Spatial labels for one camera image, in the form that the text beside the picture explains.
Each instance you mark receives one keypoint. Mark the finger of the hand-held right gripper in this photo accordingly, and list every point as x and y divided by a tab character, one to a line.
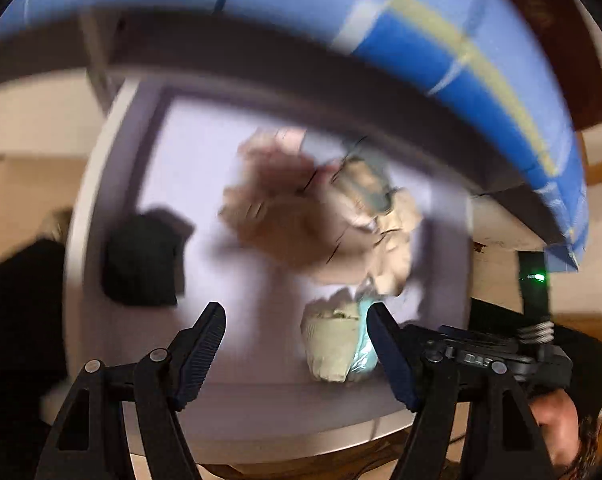
461	346

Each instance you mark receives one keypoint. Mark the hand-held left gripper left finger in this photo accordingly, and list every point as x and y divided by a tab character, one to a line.
201	355

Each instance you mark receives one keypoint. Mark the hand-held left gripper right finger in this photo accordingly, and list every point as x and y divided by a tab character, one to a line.
388	355

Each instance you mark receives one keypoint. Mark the mint towel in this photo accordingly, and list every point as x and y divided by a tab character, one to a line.
363	355

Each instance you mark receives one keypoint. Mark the olive green cloth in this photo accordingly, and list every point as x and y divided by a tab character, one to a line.
331	340

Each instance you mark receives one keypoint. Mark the black cloth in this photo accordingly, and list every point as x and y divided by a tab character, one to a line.
141	260

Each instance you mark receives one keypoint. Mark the cream cloth bundle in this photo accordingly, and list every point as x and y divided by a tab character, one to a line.
386	240

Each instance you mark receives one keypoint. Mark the white drawer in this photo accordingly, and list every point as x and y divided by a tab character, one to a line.
206	185

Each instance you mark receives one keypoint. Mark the pink floral cloth bundle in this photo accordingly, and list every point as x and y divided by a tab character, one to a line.
276	200

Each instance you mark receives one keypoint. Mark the grey green cloth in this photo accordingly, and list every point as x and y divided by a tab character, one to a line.
373	180

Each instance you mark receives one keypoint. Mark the person's right hand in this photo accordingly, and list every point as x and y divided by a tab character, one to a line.
556	420

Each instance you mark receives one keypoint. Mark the dark floral garment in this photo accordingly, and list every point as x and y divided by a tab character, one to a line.
591	450

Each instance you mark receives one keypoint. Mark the blue plaid bed sheet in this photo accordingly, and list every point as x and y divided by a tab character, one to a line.
431	35

